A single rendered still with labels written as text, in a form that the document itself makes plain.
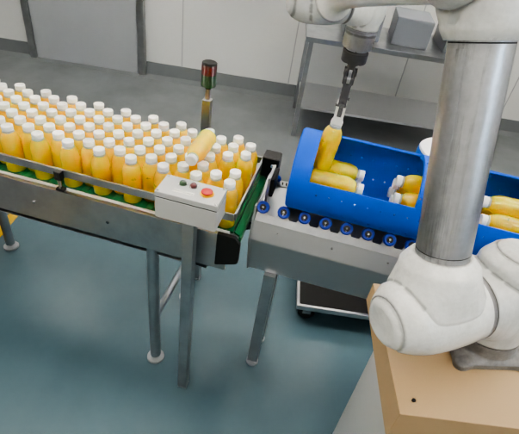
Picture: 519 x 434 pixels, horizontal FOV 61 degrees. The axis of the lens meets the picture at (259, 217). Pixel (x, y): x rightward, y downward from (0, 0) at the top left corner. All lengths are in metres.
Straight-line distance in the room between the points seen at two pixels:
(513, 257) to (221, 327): 1.67
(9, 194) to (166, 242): 0.63
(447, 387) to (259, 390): 1.27
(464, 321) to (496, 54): 0.46
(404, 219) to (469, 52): 0.79
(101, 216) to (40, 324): 0.93
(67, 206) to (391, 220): 1.15
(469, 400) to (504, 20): 0.72
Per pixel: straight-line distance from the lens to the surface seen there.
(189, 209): 1.34
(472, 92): 0.78
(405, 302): 0.86
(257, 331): 2.04
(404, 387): 1.03
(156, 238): 1.63
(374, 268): 1.60
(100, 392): 2.20
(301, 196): 1.44
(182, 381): 2.13
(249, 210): 1.64
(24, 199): 1.86
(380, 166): 1.68
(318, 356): 2.36
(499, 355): 1.13
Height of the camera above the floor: 1.89
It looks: 38 degrees down
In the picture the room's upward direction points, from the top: 9 degrees clockwise
